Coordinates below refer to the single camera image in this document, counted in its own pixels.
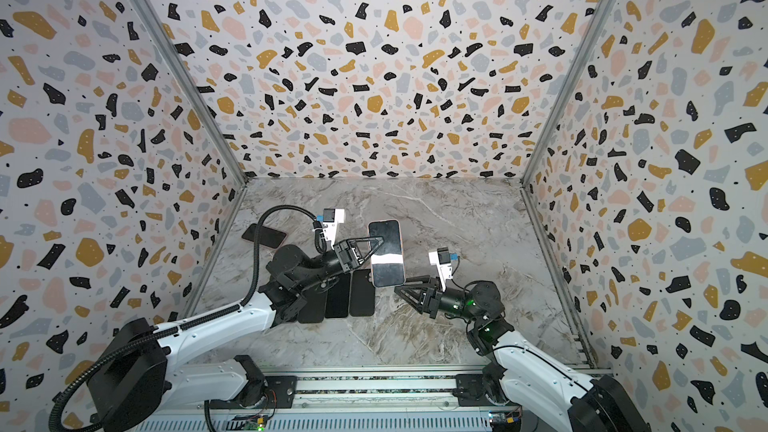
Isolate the black phone case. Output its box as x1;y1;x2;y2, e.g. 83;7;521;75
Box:
297;302;326;324
349;269;376;317

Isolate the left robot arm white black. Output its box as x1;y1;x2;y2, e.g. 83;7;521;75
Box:
86;236;385;431

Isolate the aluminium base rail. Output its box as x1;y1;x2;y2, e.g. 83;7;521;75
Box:
116;365;631;432

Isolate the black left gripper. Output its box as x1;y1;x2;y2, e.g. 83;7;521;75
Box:
294;239;382;295

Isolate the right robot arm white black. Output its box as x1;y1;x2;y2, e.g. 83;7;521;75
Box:
395;276;650;431

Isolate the phone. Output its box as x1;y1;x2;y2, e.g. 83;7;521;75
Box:
324;274;351;319
368;219;405;288
241;223;287;249

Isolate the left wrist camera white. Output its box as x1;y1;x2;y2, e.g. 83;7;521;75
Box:
314;208;346;247

